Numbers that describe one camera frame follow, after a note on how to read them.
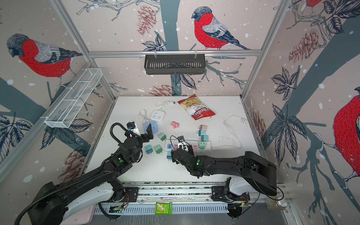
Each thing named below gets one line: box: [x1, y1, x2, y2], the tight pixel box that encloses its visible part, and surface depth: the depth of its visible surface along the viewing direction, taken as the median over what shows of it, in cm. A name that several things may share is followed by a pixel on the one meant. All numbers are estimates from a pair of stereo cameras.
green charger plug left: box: [153, 144, 163, 155], surface depth 91 cm
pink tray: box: [59, 206, 97, 225], surface depth 66 cm
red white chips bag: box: [177, 94, 217, 121], surface depth 109 cm
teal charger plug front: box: [166, 150, 172, 161], surface depth 89 cm
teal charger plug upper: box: [195, 129, 206, 136], surface depth 99 cm
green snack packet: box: [155, 202, 173, 217], surface depth 70 cm
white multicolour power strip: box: [165, 140, 211, 152], surface depth 90 cm
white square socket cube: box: [150, 109, 165, 121], surface depth 109 cm
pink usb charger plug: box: [197, 124, 208, 132], surface depth 102 cm
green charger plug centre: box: [157, 132, 167, 142], surface depth 97 cm
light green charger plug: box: [198, 141, 206, 150], surface depth 87 cm
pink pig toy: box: [170, 121, 180, 129], surface depth 103 cm
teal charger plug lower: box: [201, 135, 209, 142], surface depth 96 cm
